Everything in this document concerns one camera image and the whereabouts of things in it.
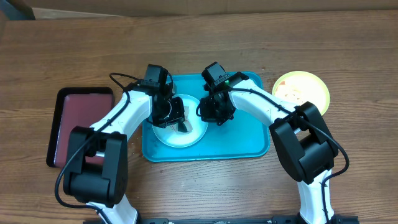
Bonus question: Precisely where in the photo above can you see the dark red tray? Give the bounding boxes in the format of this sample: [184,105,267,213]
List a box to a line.
[46,87,114,167]

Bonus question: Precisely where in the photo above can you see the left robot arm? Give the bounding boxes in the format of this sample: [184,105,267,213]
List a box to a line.
[54,64,187,223]

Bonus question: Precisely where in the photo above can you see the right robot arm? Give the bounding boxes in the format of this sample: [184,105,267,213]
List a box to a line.
[197,62,338,223]

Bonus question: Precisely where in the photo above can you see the yellow-green plate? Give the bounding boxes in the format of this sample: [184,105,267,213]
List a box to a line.
[272,71,330,115]

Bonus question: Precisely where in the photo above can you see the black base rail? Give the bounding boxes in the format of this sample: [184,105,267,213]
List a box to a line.
[82,215,360,224]

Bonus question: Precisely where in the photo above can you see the cardboard backdrop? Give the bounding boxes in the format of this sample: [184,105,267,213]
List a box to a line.
[24,0,397,16]

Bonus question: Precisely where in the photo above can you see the teal plastic tray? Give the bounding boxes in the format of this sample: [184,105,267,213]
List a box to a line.
[142,74,270,162]

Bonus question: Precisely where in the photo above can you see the green scrub sponge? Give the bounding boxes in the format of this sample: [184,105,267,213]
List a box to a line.
[177,121,188,133]

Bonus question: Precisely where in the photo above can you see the light blue plate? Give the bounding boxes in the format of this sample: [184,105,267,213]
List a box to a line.
[152,94,208,147]

